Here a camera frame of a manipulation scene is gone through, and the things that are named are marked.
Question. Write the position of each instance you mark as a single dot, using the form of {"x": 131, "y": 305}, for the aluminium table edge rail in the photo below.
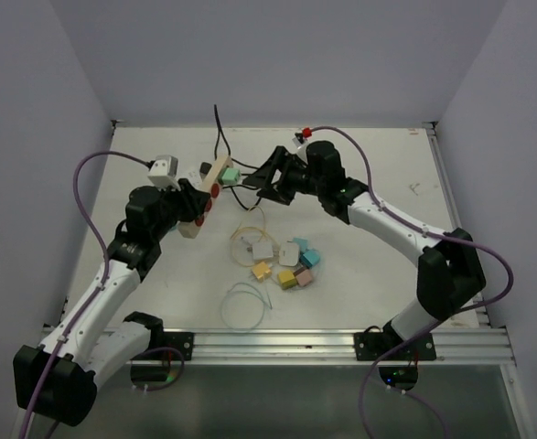
{"x": 360, "y": 281}

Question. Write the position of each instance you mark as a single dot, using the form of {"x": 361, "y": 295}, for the yellow charger plug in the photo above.
{"x": 286, "y": 279}
{"x": 261, "y": 272}

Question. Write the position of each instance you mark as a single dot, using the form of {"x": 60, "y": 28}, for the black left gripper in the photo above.
{"x": 192, "y": 200}

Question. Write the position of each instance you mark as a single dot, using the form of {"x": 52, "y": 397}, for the green charger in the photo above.
{"x": 230, "y": 176}

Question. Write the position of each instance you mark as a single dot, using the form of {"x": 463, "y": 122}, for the teal charger plug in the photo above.
{"x": 310, "y": 258}
{"x": 301, "y": 243}

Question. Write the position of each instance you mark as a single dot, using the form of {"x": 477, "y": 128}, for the white charger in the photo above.
{"x": 262, "y": 251}
{"x": 289, "y": 254}

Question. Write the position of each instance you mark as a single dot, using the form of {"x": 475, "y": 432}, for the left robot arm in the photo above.
{"x": 60, "y": 378}

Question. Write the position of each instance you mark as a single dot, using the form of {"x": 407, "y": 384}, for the pink charger plug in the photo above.
{"x": 304, "y": 277}

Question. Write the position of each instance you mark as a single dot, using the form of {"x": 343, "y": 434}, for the white triangular power socket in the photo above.
{"x": 193, "y": 176}

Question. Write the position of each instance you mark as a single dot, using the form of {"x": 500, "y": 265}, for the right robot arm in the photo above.
{"x": 449, "y": 273}

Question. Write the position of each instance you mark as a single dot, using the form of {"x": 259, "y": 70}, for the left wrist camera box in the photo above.
{"x": 163, "y": 171}

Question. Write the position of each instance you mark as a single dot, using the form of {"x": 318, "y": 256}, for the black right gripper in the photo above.
{"x": 284, "y": 161}

